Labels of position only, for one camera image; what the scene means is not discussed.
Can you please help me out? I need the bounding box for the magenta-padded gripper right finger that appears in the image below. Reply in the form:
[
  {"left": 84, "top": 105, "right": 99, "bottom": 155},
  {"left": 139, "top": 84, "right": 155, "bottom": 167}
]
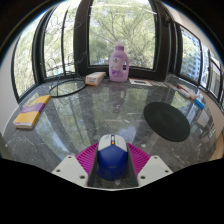
[{"left": 126, "top": 143, "right": 174, "bottom": 188}]

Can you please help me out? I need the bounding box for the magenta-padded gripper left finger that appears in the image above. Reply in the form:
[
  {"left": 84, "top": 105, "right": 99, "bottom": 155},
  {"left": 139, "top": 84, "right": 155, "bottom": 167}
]
[{"left": 51, "top": 143, "right": 100, "bottom": 188}]

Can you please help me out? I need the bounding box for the blue and white computer mouse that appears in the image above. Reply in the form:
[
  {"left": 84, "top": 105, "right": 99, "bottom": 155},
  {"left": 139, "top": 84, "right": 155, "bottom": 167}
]
[{"left": 96, "top": 133, "right": 129, "bottom": 181}]

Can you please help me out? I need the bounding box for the round black mouse pad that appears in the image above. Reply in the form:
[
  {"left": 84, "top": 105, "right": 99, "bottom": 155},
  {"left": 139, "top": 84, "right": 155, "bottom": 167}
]
[{"left": 143, "top": 101, "right": 191, "bottom": 143}]

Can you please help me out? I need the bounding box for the white card with orange border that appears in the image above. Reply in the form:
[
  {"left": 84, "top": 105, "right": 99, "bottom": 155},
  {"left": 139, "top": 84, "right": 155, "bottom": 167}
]
[{"left": 128, "top": 78, "right": 153, "bottom": 87}]

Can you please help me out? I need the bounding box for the pale flat leaflet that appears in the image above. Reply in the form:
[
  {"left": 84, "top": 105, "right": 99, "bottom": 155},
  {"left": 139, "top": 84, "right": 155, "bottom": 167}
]
[{"left": 149, "top": 79, "right": 168, "bottom": 88}]

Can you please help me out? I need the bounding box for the orange and white carton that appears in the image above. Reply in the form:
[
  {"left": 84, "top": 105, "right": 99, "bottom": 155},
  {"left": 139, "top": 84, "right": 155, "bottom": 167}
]
[{"left": 85, "top": 71, "right": 107, "bottom": 87}]

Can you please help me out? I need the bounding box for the blue small box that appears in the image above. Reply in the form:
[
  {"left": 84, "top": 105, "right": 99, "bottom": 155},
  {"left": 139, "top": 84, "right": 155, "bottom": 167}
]
[{"left": 194, "top": 97, "right": 206, "bottom": 110}]

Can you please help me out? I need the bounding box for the beige flat box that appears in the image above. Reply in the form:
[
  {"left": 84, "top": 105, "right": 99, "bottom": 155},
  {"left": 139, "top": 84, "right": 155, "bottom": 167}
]
[{"left": 185, "top": 90, "right": 199, "bottom": 101}]

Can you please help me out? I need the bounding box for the red flat box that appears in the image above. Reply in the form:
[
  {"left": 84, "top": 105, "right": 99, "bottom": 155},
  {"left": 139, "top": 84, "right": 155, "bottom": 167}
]
[{"left": 175, "top": 83, "right": 192, "bottom": 95}]

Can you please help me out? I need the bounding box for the purple detergent bottle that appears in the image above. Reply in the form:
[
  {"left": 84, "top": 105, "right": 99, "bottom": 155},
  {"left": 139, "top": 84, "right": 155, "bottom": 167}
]
[{"left": 108, "top": 41, "right": 130, "bottom": 83}]

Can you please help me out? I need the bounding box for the black coiled cable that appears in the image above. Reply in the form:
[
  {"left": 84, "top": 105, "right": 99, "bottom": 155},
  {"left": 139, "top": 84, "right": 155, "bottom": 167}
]
[{"left": 48, "top": 71, "right": 87, "bottom": 99}]

